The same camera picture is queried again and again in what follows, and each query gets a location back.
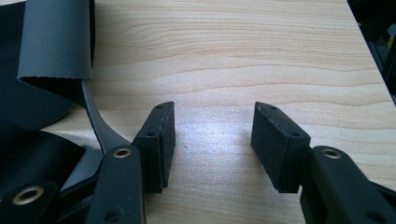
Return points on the dark grey rubber sheet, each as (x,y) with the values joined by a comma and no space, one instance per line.
(53,40)

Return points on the dark metal stand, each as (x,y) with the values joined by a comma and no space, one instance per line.
(378,28)

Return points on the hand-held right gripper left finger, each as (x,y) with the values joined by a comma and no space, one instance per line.
(157,146)

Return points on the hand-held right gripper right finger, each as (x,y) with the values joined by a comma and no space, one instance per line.
(274,146)

